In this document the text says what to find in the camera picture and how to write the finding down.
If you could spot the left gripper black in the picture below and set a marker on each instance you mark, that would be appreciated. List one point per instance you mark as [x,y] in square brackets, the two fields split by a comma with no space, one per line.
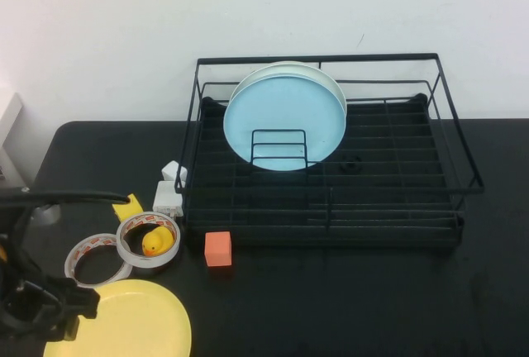
[49,303]

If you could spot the yellow round plate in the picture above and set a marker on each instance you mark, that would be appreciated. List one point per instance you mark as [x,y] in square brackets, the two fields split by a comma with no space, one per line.
[140,320]

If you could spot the light blue round plate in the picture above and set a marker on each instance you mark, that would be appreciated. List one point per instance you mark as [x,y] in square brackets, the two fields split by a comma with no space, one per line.
[285,109]

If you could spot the white round plate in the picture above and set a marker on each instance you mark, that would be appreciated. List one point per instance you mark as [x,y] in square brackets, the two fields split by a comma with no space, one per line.
[289,68]

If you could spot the white double-sided tape roll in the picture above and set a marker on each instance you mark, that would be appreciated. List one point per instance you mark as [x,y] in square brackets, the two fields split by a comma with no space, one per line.
[144,262]
[71,260]

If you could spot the yellow cube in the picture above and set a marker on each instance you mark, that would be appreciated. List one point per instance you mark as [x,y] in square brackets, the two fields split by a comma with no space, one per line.
[128,210]

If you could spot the yellow rubber duck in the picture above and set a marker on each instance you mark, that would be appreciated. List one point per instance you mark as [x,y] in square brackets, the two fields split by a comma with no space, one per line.
[155,241]

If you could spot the white power adapter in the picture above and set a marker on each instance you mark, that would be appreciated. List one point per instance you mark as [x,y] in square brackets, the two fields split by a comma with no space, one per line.
[164,198]

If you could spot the small white cube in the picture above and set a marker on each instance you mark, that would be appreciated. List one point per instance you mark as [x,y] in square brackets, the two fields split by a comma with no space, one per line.
[170,172]

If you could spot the white side desk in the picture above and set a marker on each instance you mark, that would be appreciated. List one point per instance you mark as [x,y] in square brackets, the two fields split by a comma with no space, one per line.
[10,125]

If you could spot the orange cube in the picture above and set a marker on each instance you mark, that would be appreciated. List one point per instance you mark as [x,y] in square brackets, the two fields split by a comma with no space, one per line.
[218,249]

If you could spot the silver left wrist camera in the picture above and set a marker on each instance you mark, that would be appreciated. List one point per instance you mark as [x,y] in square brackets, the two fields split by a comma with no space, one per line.
[47,215]

